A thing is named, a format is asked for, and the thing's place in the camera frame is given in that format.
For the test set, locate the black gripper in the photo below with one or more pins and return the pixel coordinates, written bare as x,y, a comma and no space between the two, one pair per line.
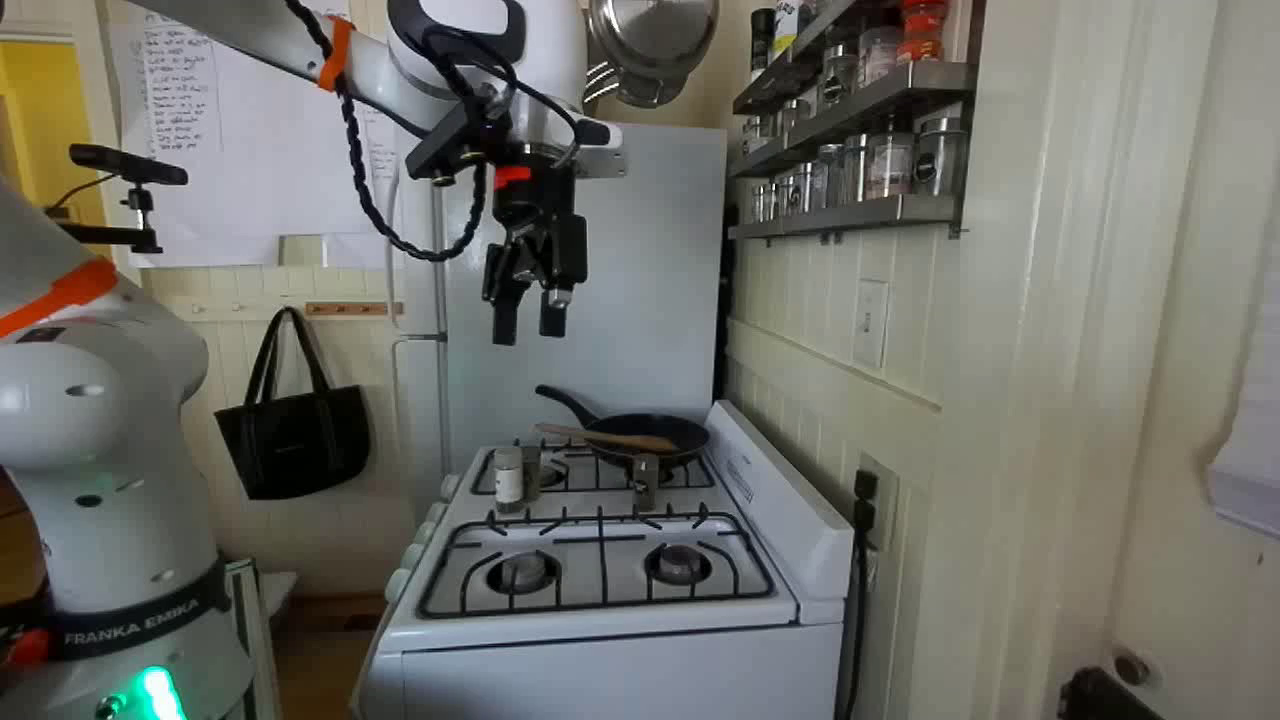
540,235

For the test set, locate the wooden spoon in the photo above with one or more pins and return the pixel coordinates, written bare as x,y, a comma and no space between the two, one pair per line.
624,442

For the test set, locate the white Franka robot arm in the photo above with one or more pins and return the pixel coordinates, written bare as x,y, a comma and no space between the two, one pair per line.
92,442

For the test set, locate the black burner grate under pan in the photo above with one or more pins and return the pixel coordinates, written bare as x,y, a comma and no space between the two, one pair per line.
586,472

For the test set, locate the black frying pan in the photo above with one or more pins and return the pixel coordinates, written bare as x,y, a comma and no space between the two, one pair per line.
664,428

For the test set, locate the white refrigerator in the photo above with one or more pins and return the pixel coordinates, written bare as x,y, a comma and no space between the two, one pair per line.
653,267

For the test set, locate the small white shaker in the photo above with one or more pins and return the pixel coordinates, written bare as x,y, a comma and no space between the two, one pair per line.
509,478

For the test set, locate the small metal cylinder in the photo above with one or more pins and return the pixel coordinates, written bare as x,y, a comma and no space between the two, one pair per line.
651,487

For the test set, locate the white stove knob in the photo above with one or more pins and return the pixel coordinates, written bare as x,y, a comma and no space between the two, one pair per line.
417,548
396,581
430,525

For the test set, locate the small hanging steel pot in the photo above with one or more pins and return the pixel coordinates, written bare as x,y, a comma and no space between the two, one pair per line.
644,88

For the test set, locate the large black burner grate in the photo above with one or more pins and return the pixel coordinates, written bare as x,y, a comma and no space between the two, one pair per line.
600,566

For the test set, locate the black tote bag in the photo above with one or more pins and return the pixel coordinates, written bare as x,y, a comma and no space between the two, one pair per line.
292,445

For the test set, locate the large hanging steel pot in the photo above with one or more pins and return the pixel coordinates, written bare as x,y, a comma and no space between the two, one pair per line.
653,30

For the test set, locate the white handwritten paper sheet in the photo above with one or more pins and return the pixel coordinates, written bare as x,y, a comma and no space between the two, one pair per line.
241,147

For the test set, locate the metal spice rack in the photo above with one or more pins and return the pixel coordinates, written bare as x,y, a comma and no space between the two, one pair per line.
854,215

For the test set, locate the white gas stove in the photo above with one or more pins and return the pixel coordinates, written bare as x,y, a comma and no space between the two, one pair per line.
600,654

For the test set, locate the small glass spice jar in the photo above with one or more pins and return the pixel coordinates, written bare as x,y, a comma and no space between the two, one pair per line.
889,165

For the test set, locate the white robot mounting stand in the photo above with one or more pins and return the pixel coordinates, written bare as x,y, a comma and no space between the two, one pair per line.
257,642

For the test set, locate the large glass spice jar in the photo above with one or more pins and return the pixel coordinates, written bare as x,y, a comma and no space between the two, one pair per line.
939,155

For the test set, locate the red spice jar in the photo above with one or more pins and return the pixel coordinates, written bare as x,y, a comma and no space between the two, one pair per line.
924,26

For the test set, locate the white panel door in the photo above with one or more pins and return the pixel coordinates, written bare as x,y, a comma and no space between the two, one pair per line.
1203,602

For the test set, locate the wooden coat hook rail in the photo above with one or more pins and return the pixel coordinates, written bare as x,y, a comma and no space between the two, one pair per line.
353,311

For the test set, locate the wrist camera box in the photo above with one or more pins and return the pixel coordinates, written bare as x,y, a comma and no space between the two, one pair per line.
596,147

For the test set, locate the small white wall box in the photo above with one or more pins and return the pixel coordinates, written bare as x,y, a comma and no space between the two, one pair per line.
304,250

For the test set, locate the white light switch plate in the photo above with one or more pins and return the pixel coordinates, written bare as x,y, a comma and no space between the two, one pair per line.
873,326

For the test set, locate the white wall outlet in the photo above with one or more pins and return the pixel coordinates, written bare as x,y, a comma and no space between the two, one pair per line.
886,503

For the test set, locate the black camera on stand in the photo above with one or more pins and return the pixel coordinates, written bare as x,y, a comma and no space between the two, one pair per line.
126,165

